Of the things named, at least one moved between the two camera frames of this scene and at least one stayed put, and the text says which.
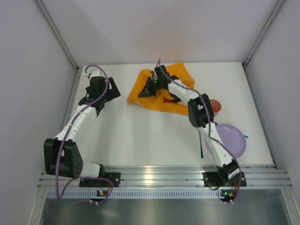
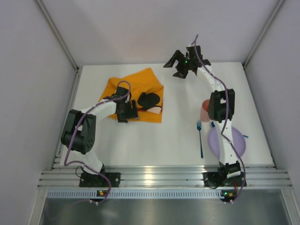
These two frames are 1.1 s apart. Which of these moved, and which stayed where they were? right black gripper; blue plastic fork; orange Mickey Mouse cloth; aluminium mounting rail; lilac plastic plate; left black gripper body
Moved: orange Mickey Mouse cloth; left black gripper body; right black gripper
Stayed: blue plastic fork; lilac plastic plate; aluminium mounting rail
